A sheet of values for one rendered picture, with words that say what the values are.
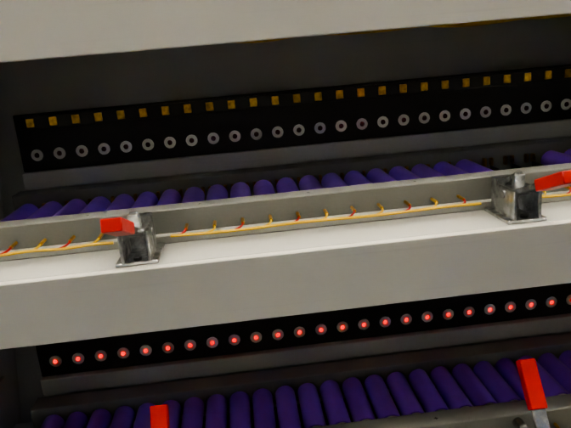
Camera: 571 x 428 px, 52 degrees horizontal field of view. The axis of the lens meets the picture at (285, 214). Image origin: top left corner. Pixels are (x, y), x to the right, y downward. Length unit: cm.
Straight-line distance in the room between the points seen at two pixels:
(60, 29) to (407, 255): 28
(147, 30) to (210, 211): 13
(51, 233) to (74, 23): 15
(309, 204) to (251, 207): 4
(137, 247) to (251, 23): 17
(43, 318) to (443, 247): 27
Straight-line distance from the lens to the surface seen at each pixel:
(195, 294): 39
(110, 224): 34
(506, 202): 44
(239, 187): 50
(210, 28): 42
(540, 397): 47
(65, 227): 45
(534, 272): 44
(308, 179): 51
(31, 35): 44
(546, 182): 40
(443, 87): 59
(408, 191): 45
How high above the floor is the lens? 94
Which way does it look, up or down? 3 degrees up
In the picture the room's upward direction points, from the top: 6 degrees counter-clockwise
